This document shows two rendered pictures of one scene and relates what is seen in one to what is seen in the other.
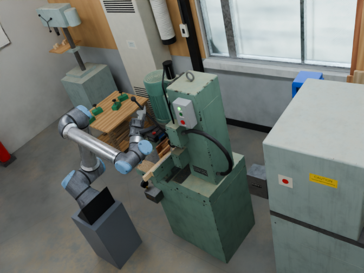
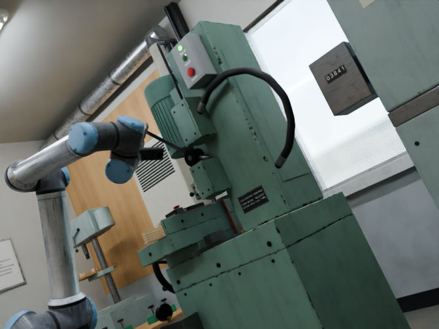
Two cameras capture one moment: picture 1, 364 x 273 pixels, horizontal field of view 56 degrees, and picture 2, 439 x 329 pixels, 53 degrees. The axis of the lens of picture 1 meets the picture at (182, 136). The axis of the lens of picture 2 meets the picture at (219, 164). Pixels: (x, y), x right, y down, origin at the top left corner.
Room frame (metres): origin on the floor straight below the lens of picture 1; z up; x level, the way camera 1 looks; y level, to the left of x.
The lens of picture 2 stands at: (0.21, 0.19, 0.77)
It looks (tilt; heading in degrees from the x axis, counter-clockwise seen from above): 11 degrees up; 352
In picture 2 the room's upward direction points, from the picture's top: 24 degrees counter-clockwise
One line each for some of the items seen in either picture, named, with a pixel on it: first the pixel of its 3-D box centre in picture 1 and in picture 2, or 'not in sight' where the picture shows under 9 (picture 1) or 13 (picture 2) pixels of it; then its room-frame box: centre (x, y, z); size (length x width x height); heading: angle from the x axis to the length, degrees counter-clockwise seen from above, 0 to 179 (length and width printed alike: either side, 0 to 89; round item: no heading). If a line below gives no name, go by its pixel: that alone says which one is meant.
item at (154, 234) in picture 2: (169, 154); (202, 218); (1.87, 0.12, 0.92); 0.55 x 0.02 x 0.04; 131
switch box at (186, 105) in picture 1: (184, 113); (193, 62); (1.60, -0.05, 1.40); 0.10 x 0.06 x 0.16; 41
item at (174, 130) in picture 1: (177, 133); (193, 121); (1.67, 0.02, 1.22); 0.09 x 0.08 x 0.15; 41
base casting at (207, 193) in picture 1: (195, 167); (257, 241); (1.84, -0.03, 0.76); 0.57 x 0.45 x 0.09; 41
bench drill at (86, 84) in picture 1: (83, 66); (116, 297); (4.23, 0.97, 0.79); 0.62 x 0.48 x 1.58; 45
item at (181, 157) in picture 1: (180, 156); (210, 178); (1.69, 0.05, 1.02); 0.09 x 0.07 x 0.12; 131
